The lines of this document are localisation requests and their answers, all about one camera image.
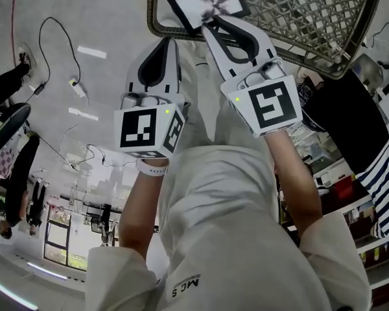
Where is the black looped cable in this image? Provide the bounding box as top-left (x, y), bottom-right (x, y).
top-left (38, 16), bottom-right (82, 84)

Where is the pink checkered cloth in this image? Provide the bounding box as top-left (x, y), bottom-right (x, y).
top-left (0, 147), bottom-right (14, 178)

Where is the white wristband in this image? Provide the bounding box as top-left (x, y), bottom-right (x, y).
top-left (136, 159), bottom-right (170, 178)

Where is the person's left forearm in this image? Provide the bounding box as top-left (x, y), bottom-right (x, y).
top-left (118, 158), bottom-right (169, 259)

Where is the person's right forearm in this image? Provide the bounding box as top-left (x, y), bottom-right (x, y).
top-left (262, 131), bottom-right (324, 249)

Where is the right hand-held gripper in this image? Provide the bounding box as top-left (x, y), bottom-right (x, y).
top-left (201, 14), bottom-right (304, 139)

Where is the dark wicker glass-top table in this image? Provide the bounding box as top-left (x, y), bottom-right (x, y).
top-left (147, 0), bottom-right (385, 80)

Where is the black bag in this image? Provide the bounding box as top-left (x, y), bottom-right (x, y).
top-left (301, 107), bottom-right (327, 133)

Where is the grey plastic bin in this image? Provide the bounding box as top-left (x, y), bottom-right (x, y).
top-left (351, 53), bottom-right (385, 94)

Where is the red box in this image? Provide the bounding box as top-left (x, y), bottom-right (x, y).
top-left (335, 174), bottom-right (355, 201)

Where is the black round stool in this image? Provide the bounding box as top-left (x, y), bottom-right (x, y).
top-left (0, 102), bottom-right (32, 152)

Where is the black framed picture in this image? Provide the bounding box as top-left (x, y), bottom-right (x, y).
top-left (165, 0), bottom-right (252, 36)

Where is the person's white shirt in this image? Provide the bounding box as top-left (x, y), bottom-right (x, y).
top-left (84, 144), bottom-right (373, 311)

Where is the dark framed window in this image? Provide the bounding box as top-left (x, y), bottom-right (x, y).
top-left (43, 205), bottom-right (73, 268)

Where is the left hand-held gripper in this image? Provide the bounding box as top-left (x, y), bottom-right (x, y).
top-left (113, 38), bottom-right (187, 159)

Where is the white cable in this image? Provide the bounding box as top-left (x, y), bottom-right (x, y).
top-left (58, 95), bottom-right (89, 168)

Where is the white shelving unit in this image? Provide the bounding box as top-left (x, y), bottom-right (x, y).
top-left (311, 160), bottom-right (389, 292)

